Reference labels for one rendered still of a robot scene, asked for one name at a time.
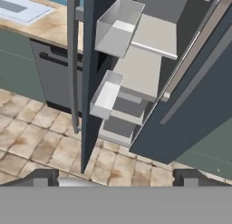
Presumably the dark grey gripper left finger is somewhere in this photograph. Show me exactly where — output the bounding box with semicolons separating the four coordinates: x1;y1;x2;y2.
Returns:
2;168;60;188

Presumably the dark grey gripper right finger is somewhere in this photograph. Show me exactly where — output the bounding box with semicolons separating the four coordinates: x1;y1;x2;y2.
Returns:
173;168;231;188

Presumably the dark blue fridge door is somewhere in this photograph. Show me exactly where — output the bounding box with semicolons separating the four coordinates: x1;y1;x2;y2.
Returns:
129;0;232;166

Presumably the grey freezer drawer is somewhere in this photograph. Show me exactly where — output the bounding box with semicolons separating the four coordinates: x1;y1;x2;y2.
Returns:
110;90;150;126
99;114;138;148

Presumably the small grey door bin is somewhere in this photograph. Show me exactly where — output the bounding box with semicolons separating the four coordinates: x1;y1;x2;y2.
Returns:
89;70;125;120

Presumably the dark blue open freezer door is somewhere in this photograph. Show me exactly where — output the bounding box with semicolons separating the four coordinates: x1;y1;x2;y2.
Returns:
79;0;145;175

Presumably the large grey door bin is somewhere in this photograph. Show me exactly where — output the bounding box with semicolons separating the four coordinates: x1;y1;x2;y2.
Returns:
93;0;146;59

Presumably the green base cupboard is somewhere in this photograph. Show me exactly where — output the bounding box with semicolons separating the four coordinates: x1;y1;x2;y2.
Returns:
174;117;232;180
0;27;47;104

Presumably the grey dishwasher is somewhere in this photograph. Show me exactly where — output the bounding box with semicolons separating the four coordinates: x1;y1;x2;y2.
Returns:
29;37;84;114

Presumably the white sink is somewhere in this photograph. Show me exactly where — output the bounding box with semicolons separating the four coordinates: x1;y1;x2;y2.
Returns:
0;0;57;25

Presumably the grey fridge door handle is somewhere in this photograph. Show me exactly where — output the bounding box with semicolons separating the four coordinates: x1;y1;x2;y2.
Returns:
159;30;232;126

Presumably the grey freezer door handle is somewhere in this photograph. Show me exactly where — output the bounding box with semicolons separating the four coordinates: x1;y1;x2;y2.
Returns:
66;0;84;135

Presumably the black dishwasher handle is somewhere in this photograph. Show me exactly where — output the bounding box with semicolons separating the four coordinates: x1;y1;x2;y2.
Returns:
38;51;84;72

